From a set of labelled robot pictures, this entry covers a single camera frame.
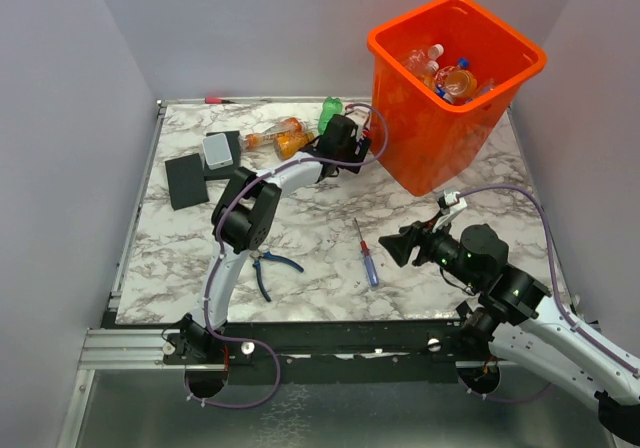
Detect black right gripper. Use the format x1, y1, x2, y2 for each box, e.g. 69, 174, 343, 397
379, 209, 482, 290

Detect red marker pen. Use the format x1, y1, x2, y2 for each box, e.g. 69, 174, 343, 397
204, 97, 236, 105

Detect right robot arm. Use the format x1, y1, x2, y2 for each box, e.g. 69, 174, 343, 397
379, 222, 639, 445

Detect black flat block rear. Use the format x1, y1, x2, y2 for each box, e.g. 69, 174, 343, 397
201, 131, 241, 181

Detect small orange juice bottle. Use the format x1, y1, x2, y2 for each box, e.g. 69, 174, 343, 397
435, 66, 478, 99

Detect green plastic bottle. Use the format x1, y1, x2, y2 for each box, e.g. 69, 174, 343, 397
318, 97, 343, 134

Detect orange label bottle right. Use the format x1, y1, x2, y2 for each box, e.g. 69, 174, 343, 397
273, 131, 315, 161

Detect red blue screwdriver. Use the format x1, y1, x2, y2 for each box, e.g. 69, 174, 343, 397
353, 219, 379, 287

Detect white box device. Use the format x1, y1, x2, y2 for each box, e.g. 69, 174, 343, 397
202, 133, 233, 170

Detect aluminium frame rail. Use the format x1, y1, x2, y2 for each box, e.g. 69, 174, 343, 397
579, 321, 603, 338
78, 329, 165, 370

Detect tall orange label tea bottle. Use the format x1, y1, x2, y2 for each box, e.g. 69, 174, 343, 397
239, 117, 307, 150

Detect black flat block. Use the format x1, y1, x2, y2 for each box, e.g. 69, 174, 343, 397
201, 131, 241, 181
165, 153, 209, 211

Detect clear white-cap bottle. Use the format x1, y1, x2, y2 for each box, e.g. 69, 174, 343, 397
400, 44, 445, 76

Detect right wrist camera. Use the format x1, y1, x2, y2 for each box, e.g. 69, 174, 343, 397
432, 188, 467, 232

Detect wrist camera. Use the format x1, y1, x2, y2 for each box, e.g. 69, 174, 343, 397
432, 188, 467, 232
345, 107, 370, 130

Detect blue handled pliers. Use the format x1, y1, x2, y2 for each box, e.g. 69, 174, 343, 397
250, 250, 305, 303

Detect right aluminium frame rail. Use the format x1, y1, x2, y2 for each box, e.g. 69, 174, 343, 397
579, 321, 603, 338

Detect small Pepsi bottle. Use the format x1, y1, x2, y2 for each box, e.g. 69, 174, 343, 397
466, 78, 496, 103

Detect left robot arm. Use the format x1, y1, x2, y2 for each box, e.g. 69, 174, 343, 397
175, 103, 371, 363

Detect orange plastic bin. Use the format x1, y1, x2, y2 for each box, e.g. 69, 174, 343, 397
367, 0, 547, 196

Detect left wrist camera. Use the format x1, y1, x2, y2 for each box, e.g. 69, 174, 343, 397
345, 107, 370, 130

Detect large orange label jug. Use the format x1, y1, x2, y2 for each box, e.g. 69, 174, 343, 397
421, 60, 439, 92

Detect black flat block front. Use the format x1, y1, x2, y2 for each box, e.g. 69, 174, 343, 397
165, 153, 209, 211

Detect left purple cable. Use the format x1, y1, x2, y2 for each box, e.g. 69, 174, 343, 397
184, 102, 390, 410

